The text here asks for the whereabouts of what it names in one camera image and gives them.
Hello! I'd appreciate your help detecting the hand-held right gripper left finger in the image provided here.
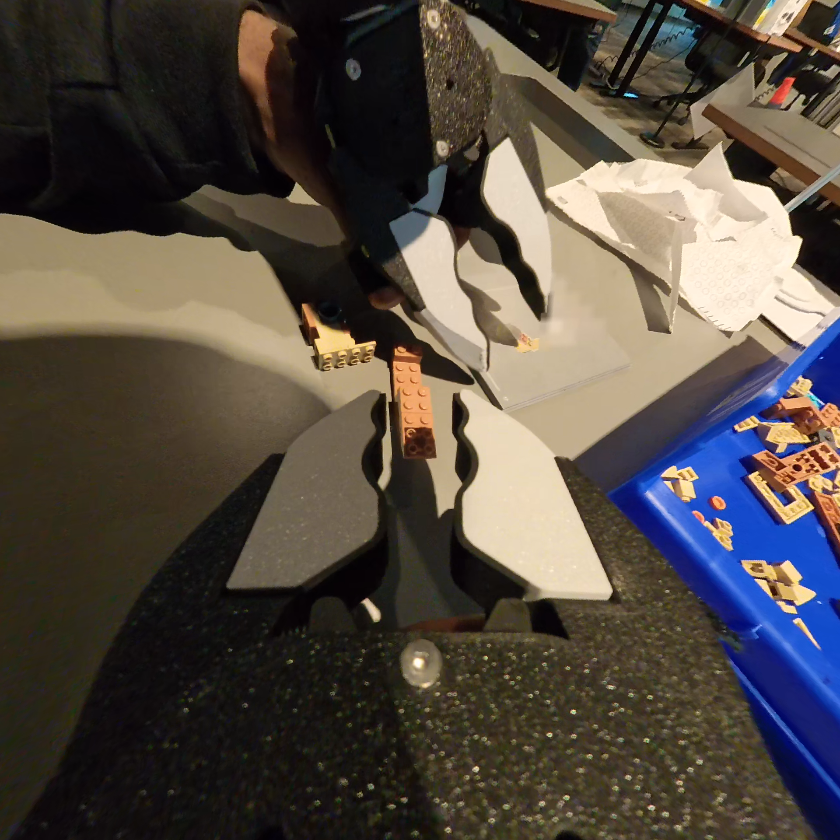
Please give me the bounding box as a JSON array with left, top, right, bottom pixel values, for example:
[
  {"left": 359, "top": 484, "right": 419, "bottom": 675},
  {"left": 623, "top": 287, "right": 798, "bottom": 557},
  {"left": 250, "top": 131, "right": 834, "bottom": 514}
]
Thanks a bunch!
[{"left": 226, "top": 390, "right": 389, "bottom": 592}]

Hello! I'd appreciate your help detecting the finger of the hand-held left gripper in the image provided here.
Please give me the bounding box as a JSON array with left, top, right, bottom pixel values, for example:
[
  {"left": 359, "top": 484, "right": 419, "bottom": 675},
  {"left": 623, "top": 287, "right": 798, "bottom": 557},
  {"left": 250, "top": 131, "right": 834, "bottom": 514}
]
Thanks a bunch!
[
  {"left": 389, "top": 212, "right": 491, "bottom": 373},
  {"left": 484, "top": 136, "right": 553, "bottom": 322}
]

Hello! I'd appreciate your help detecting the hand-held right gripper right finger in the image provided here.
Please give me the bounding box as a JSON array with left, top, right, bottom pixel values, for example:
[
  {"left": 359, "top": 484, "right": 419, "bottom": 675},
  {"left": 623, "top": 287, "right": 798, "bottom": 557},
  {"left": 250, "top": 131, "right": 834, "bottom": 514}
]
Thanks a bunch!
[{"left": 454, "top": 390, "right": 613, "bottom": 601}]

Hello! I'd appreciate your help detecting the small tan grey brick assembly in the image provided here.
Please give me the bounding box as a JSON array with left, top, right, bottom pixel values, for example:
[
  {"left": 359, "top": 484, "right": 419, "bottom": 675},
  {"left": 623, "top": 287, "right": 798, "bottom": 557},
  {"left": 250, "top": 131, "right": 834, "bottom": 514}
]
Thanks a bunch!
[{"left": 301, "top": 301, "right": 378, "bottom": 371}]

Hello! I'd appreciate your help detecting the orange toy brick assembly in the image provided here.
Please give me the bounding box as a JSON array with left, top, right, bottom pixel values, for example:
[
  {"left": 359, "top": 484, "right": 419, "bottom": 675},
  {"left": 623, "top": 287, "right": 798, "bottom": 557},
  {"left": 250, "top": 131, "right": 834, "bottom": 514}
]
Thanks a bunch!
[{"left": 391, "top": 344, "right": 438, "bottom": 459}]

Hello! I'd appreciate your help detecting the pile of small toy bricks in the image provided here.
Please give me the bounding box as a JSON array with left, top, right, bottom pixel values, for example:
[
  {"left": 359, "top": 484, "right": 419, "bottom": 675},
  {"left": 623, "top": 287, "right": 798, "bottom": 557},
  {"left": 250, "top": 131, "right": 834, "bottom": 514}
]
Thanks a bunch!
[{"left": 659, "top": 376, "right": 840, "bottom": 652}]

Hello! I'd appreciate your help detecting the blue plastic bin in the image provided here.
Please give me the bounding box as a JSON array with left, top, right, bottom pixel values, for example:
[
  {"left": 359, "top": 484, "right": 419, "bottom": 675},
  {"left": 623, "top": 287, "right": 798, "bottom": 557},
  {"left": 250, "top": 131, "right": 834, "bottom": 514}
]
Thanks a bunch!
[{"left": 607, "top": 325, "right": 840, "bottom": 840}]

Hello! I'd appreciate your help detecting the person's left forearm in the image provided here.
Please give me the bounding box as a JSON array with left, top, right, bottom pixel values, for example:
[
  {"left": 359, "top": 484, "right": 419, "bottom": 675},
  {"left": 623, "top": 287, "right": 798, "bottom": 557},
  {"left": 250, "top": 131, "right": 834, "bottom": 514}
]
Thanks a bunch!
[{"left": 0, "top": 0, "right": 296, "bottom": 217}]

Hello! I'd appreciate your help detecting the grey desk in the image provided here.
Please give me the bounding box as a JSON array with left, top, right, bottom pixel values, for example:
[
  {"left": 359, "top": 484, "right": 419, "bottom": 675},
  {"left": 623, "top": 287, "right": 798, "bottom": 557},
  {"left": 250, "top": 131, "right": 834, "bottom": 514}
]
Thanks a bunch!
[{"left": 0, "top": 16, "right": 840, "bottom": 815}]

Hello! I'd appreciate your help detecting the wooden background desk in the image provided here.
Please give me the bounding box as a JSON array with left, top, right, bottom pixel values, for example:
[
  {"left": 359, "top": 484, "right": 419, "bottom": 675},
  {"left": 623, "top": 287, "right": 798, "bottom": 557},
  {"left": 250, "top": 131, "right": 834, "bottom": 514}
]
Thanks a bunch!
[{"left": 701, "top": 101, "right": 840, "bottom": 206}]

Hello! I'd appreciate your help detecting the person's left hand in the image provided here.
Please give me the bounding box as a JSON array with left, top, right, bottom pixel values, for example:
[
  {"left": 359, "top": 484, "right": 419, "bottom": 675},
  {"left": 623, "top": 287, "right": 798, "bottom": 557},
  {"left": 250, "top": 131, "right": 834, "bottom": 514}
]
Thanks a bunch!
[{"left": 238, "top": 10, "right": 408, "bottom": 309}]

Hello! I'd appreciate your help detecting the grey instruction booklet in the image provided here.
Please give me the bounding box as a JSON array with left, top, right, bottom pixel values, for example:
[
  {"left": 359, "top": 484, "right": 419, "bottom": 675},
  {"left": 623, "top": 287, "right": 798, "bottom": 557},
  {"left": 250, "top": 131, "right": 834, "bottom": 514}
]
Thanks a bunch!
[{"left": 413, "top": 262, "right": 632, "bottom": 412}]

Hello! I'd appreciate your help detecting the crumpled white paper pile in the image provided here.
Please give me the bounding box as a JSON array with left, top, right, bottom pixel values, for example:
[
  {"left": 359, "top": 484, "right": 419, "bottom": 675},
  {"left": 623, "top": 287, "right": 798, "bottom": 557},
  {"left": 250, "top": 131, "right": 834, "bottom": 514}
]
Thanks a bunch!
[{"left": 545, "top": 141, "right": 840, "bottom": 343}]

